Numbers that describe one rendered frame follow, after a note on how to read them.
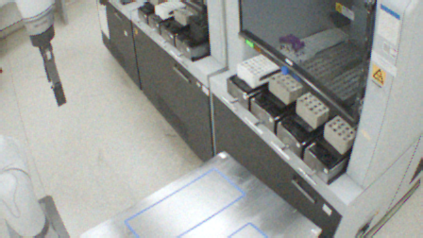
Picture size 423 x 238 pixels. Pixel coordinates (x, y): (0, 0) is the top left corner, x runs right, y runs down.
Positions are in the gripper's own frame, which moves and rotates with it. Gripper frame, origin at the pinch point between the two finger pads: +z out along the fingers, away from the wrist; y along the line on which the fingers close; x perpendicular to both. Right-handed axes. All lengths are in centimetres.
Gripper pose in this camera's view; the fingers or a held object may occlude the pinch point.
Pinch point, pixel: (56, 88)
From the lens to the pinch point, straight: 111.0
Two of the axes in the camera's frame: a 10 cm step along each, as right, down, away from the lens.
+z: 0.6, 7.4, 6.8
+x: 8.4, -4.0, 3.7
